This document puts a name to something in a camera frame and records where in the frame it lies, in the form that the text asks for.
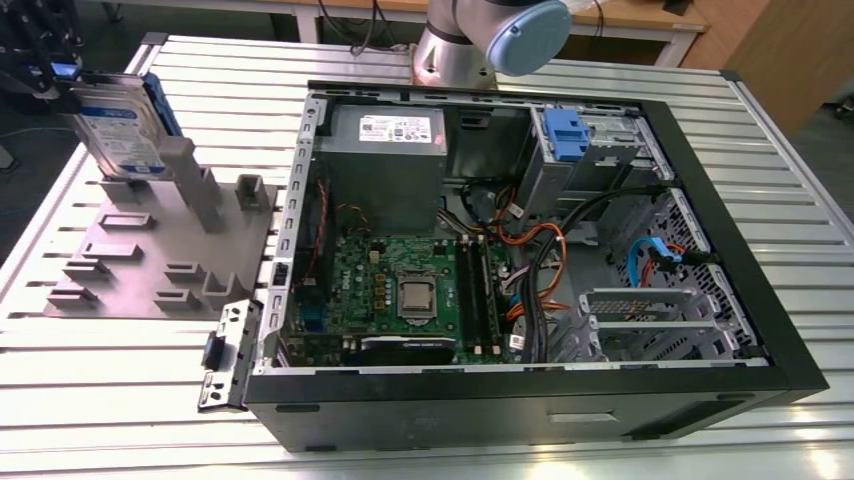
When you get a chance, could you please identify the grey power supply unit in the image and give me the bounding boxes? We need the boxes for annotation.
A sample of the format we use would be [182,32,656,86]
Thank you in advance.
[318,103,449,236]

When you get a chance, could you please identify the metal optical drive cage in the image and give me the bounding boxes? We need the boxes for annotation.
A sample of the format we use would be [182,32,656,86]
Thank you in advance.
[519,104,673,221]

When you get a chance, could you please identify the orange disk power wire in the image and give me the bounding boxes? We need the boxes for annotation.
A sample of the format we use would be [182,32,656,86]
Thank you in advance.
[664,242,720,271]

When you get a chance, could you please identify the wooden desk white frame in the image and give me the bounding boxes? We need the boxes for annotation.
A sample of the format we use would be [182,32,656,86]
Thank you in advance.
[266,0,709,69]

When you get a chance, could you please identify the black cable bundle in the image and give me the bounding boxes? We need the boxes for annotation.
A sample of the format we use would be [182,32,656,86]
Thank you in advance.
[519,182,669,364]

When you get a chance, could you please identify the silver CPU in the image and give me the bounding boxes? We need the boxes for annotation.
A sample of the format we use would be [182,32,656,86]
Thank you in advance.
[399,279,435,314]

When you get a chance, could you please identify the orange wire bundle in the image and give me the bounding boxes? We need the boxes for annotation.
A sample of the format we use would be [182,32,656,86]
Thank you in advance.
[497,222,569,321]

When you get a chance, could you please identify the hard disk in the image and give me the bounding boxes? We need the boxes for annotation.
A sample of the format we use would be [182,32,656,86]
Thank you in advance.
[50,60,186,182]

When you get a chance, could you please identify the grey parts rack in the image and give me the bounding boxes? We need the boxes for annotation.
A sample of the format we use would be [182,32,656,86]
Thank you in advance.
[43,138,282,322]

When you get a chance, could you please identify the metal disk bay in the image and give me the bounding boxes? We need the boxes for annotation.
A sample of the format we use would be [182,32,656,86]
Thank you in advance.
[578,287,749,362]

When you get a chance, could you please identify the brown wooden cabinet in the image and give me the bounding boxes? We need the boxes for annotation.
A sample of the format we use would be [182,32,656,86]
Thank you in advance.
[680,0,854,137]

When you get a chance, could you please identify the yellow black power wires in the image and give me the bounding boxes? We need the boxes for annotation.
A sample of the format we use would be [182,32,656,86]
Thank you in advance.
[437,207,499,239]

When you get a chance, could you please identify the black open PC case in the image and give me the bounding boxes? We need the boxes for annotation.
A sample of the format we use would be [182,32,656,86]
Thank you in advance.
[243,78,830,454]

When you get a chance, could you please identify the CPU socket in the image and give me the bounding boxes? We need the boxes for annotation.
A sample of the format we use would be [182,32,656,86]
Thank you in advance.
[394,269,443,329]

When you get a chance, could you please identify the green motherboard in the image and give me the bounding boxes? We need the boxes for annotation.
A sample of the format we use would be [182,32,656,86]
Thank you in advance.
[283,234,519,366]

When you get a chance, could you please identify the black graphics card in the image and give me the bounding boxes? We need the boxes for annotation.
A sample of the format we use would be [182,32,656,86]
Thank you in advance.
[339,334,459,366]

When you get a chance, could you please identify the blue drive latch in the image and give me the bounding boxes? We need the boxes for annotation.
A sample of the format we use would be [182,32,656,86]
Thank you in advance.
[544,107,593,162]

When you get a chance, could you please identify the blue data wire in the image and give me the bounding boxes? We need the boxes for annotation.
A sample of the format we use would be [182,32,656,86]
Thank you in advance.
[626,235,677,290]

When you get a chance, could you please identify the metal card retention bracket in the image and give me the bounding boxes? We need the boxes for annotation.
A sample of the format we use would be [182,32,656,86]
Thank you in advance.
[197,298,266,414]

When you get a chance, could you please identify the black RAM slot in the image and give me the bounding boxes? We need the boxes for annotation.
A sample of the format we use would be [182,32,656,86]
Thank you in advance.
[457,234,486,354]
[477,234,506,354]

